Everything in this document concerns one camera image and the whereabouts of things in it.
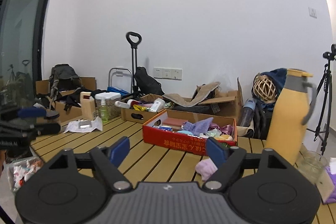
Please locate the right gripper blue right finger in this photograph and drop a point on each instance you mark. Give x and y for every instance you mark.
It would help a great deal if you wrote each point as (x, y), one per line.
(216, 152)

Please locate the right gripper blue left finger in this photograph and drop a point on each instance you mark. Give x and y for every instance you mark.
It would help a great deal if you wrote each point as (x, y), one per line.
(119, 151)

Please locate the yellow white plush toy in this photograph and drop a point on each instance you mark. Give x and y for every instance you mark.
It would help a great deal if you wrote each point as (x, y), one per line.
(226, 137)

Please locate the lilac fluffy towel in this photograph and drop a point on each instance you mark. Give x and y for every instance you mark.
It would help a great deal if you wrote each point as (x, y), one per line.
(205, 168)

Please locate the iridescent mesh bath puff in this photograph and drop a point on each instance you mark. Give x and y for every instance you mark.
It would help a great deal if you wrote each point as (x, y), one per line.
(214, 133)

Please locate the pink satin scrunchie bonnet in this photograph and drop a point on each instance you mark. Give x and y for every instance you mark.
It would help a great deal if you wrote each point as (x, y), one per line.
(227, 129)

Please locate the purple knit cloth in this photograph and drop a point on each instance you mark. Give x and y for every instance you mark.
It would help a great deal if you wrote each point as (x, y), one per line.
(200, 127)

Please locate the pink layered sponge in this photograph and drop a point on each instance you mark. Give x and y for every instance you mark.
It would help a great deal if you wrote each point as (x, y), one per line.
(174, 123)

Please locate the blue handkerchief tissue pack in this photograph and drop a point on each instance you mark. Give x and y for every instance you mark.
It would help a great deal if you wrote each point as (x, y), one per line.
(165, 128)

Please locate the plastic bag of wrappers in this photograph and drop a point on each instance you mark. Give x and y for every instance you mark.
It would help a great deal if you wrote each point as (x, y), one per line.
(20, 171)

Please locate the red cardboard tray box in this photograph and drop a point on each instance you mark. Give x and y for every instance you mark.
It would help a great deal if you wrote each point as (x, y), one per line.
(179, 141)

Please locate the clear cereal container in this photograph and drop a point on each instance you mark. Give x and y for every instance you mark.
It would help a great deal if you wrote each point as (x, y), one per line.
(110, 98)

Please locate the small brown cardboard box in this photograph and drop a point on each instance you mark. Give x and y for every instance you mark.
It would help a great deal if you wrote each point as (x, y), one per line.
(139, 116)

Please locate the white paper leaflet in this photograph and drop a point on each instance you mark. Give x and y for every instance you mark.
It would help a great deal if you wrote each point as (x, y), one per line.
(84, 126)

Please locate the green spray bottle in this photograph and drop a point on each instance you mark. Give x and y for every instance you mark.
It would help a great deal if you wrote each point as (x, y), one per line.
(104, 111)

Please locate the blue water bottle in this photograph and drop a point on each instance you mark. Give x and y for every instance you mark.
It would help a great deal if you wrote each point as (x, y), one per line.
(247, 112)

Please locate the white tube bottle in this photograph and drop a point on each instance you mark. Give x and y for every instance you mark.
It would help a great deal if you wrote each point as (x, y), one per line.
(127, 105)

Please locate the large brown cardboard box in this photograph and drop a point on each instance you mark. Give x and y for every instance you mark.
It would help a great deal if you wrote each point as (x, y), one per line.
(225, 104)

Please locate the wooden beige carton box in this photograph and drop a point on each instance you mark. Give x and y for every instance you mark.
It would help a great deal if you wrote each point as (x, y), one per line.
(88, 107)

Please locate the floor cardboard box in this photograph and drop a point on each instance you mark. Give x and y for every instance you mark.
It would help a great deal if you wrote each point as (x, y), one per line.
(68, 104)

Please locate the dark blue cloth bag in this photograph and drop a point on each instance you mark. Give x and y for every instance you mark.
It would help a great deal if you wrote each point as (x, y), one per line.
(278, 76)

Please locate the white label bottle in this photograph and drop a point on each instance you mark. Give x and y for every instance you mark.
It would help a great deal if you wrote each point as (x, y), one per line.
(157, 106)

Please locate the yellow thermos jug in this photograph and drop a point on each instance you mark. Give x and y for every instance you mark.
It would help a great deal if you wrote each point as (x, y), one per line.
(292, 111)

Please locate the black backpack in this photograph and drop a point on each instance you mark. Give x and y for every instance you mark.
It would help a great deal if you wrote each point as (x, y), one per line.
(63, 77)

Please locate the black bag on trolley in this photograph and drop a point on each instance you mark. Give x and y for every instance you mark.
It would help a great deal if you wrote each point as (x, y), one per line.
(146, 83)

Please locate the woven rattan ball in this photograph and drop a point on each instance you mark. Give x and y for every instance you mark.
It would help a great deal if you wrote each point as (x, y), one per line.
(264, 89)

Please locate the clear drinking glass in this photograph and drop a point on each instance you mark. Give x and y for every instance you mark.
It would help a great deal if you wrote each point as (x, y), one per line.
(311, 165)

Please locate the purple tissue pack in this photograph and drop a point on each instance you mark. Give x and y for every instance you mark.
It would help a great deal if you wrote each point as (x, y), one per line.
(327, 183)

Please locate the wire basket handle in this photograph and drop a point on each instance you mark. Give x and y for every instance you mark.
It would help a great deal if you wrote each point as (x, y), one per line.
(120, 80)

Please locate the white wall socket strip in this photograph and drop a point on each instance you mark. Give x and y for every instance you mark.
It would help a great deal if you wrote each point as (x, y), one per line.
(167, 73)

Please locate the black trolley handle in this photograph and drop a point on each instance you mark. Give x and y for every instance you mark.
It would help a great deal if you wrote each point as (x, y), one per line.
(134, 39)

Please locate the black camera tripod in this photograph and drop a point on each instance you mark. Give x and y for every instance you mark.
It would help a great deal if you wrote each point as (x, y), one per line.
(325, 85)

